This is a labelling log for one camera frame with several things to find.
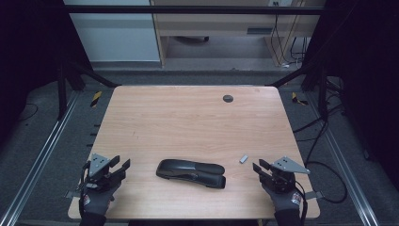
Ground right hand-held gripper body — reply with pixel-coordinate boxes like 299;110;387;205
263;155;311;194

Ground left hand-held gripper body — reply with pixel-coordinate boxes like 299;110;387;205
82;153;127;194

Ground black stapler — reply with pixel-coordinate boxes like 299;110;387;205
155;158;227;190

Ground person's right hand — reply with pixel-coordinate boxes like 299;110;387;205
261;183;304;214

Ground person's left hand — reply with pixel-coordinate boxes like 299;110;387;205
79;183;122;218

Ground grey tape piece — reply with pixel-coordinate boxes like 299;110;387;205
304;190;325;201
64;189;83;200

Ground yellow black hazard tape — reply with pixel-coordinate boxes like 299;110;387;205
291;91;309;106
90;90;104;108

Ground white cabinet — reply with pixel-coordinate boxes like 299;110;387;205
63;0;162;63

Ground light wooden desk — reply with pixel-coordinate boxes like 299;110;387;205
150;0;327;68

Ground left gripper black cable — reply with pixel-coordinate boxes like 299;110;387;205
78;161;92;219

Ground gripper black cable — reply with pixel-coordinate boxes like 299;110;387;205
78;161;92;219
295;181;309;226

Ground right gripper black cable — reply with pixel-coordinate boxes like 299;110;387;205
295;181;309;226

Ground aluminium floor rail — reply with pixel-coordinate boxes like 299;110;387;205
0;90;82;226
304;92;380;226

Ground black floor cable loop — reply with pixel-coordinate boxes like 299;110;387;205
293;103;349;204

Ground black metal frame strut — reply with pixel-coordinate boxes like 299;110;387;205
56;59;121;121
265;60;329;121

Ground hanging desk cables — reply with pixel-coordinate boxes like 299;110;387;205
270;1;311;69

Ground black horizontal frame bar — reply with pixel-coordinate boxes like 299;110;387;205
64;5;326;15

